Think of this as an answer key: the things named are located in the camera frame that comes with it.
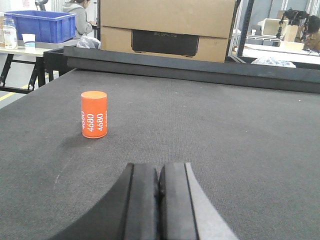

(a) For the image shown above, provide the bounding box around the clear plastic bottle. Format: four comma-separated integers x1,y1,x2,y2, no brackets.
3,14,19,50

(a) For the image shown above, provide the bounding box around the large cardboard box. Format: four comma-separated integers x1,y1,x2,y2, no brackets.
100,0,236,63

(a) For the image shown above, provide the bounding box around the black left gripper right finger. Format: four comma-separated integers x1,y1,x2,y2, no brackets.
159,163,237,240

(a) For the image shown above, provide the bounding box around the white paper cup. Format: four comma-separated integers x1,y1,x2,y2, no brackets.
22,33,36,49

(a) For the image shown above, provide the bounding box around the blue plastic crate on table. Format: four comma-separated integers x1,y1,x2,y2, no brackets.
4,10,76,44

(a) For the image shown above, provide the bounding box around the orange cylindrical capacitor 4680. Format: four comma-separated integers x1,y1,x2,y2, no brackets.
80,90,108,139

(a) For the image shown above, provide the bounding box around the crumpled plastic bag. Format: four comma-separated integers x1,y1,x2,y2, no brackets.
76,35,101,49

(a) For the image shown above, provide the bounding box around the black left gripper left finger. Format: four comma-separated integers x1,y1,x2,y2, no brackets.
52,163,160,240

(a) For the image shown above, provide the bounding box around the folding table with black legs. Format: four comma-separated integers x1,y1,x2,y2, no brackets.
0,39,77,94

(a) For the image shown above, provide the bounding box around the person in grey hoodie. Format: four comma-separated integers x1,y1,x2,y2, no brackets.
62,0,96,38

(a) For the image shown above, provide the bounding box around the white wooden box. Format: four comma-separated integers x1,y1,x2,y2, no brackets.
257,18,289,37

